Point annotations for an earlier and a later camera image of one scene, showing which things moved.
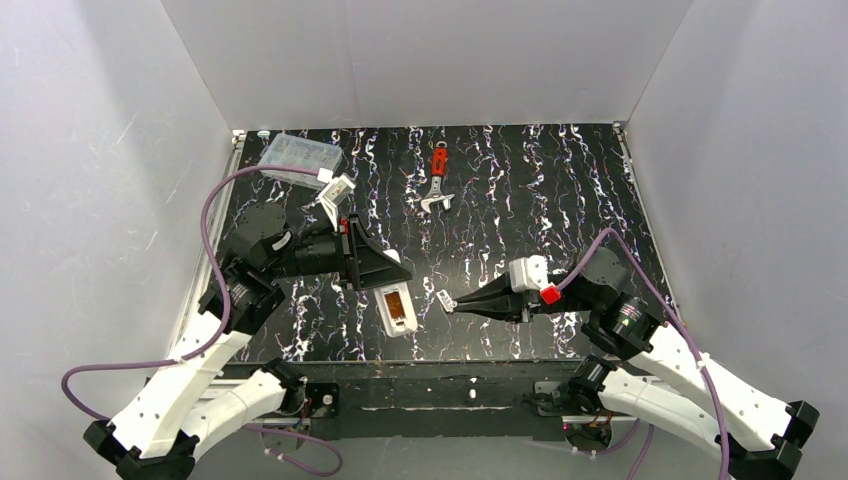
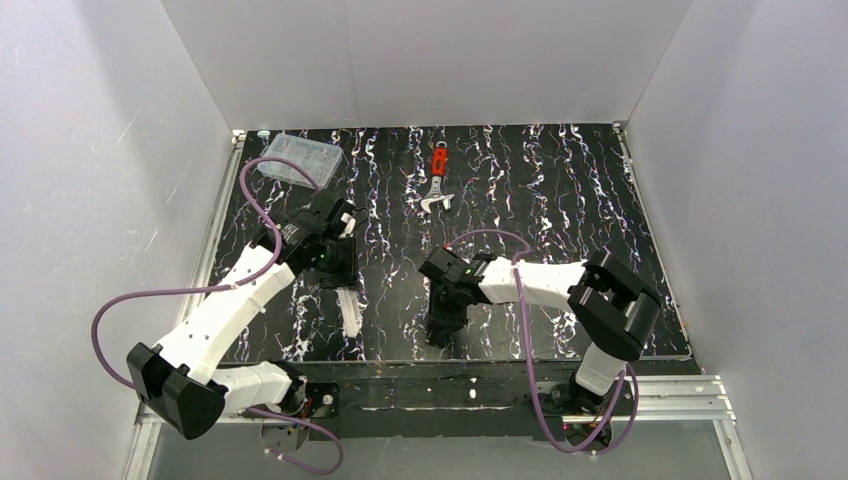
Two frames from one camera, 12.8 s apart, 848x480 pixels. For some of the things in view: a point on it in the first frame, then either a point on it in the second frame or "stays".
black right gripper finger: x=502 y=307 to x=440 y=334
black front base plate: x=516 y=400 stays
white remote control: x=397 y=305 to x=350 y=310
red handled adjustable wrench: x=439 y=168 stays
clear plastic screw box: x=288 y=149 stays
